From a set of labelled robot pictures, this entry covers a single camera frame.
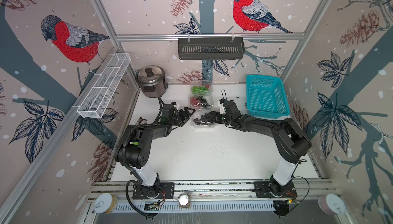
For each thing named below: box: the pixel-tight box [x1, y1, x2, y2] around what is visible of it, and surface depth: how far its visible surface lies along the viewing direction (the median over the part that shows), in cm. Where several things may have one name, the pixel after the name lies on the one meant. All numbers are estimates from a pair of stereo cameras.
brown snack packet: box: [135, 116, 148, 126], surface depth 102 cm
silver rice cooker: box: [135, 65, 168, 99], surface depth 105 cm
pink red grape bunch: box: [189, 96, 202, 107], surface depth 105 cm
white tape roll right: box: [317, 193, 347, 216], surface depth 67 cm
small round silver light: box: [178, 193, 191, 208], surface depth 64 cm
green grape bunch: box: [191, 85, 211, 94], surface depth 113 cm
